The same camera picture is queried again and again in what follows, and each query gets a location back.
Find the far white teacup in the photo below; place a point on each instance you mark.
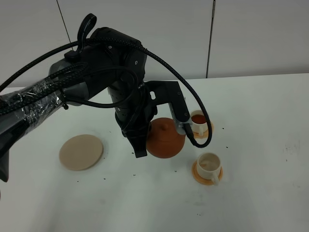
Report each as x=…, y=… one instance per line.
x=199, y=124

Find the white teacup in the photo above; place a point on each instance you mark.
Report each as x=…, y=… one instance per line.
x=199, y=124
x=209, y=167

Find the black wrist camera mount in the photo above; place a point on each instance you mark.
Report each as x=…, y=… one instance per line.
x=169, y=92

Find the brown clay teapot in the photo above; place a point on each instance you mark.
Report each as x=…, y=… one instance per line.
x=163, y=141

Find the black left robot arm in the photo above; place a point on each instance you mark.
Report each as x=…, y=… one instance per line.
x=103, y=68

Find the near white teacup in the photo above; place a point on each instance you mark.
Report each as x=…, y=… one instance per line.
x=209, y=167

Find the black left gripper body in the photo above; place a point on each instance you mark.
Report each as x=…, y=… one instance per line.
x=133, y=116

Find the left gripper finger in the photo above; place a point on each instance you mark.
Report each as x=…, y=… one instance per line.
x=137, y=137

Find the beige round teapot coaster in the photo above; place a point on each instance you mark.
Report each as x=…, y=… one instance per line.
x=81, y=152

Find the near orange saucer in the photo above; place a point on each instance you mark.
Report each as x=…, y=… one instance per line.
x=203, y=181

